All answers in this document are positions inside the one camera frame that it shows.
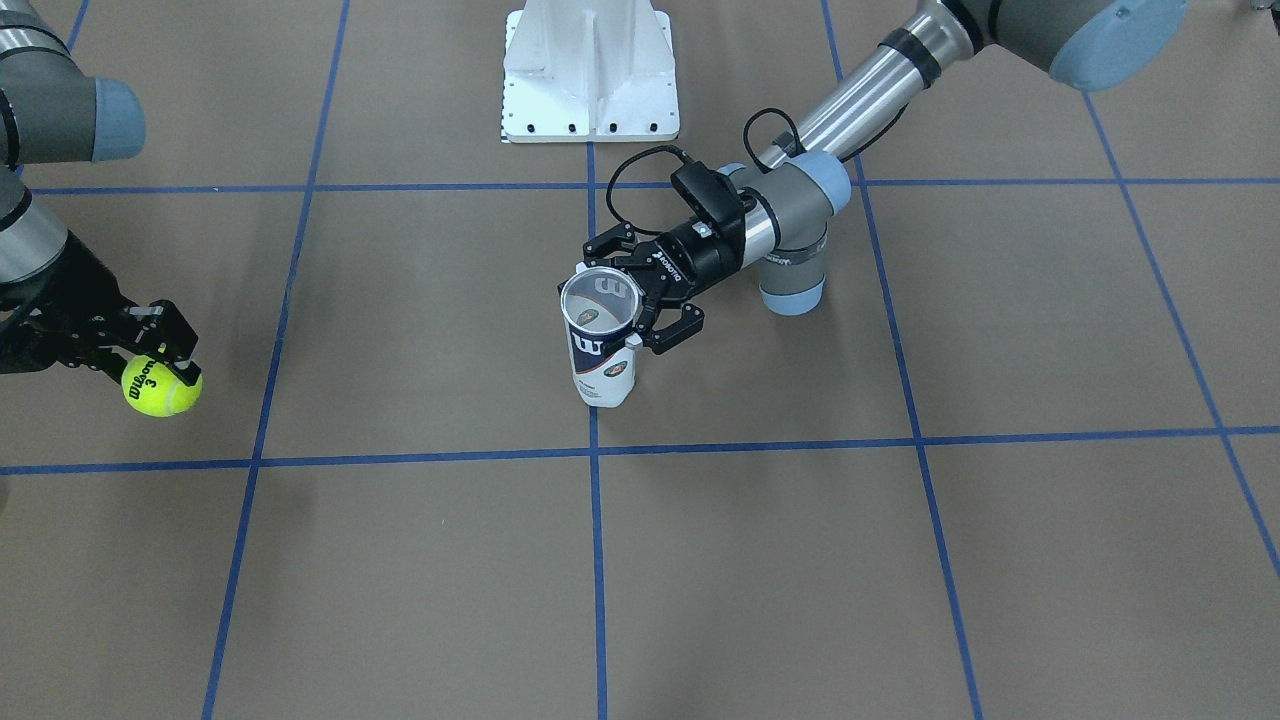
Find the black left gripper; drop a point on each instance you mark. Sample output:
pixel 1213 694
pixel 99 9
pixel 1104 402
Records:
pixel 700 257

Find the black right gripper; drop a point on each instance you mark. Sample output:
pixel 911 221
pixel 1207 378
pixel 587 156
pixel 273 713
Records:
pixel 62 305

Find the yellow tennis ball number three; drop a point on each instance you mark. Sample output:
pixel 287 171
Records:
pixel 152 389

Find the white tennis ball can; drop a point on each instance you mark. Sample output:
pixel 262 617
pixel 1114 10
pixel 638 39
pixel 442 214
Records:
pixel 600 307

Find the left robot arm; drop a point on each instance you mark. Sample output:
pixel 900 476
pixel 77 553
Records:
pixel 802 181

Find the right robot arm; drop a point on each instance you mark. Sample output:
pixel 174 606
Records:
pixel 52 113

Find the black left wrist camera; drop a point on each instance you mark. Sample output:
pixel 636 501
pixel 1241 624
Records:
pixel 711 196

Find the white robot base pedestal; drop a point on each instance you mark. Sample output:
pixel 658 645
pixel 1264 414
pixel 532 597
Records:
pixel 589 71

